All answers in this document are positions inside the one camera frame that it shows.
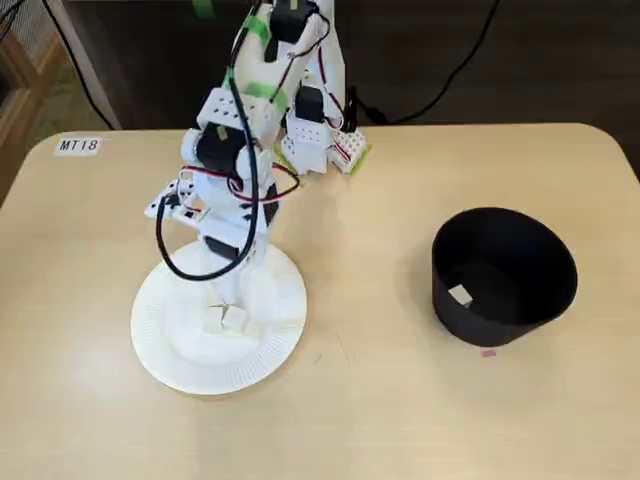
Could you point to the black power plug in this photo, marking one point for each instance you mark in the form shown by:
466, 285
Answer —
352, 112

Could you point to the white MT18 label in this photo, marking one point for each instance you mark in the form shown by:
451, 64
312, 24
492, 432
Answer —
77, 145

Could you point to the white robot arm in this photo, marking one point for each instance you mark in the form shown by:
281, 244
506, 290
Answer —
252, 57

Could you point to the pink tape mark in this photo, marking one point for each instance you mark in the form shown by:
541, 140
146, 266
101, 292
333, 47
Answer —
490, 353

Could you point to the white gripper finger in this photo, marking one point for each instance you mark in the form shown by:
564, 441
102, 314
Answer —
245, 285
226, 282

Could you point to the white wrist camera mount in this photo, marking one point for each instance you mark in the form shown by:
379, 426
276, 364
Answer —
156, 207

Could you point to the light wooden shelf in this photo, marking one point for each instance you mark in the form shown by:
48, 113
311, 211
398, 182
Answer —
30, 75

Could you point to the white cube block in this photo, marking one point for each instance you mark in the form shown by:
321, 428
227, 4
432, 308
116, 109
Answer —
215, 320
460, 294
235, 321

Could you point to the black pot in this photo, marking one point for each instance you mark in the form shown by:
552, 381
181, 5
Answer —
500, 320

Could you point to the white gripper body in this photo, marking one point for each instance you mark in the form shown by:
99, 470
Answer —
220, 248

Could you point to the white slanted post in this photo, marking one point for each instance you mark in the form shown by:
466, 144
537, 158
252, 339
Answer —
95, 75

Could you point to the white paper plate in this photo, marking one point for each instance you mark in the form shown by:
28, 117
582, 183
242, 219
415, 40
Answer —
200, 370

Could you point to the green tape strip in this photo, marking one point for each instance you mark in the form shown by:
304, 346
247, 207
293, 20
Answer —
259, 27
204, 7
262, 89

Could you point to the white controller board box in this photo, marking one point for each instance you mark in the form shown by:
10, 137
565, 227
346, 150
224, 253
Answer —
350, 147

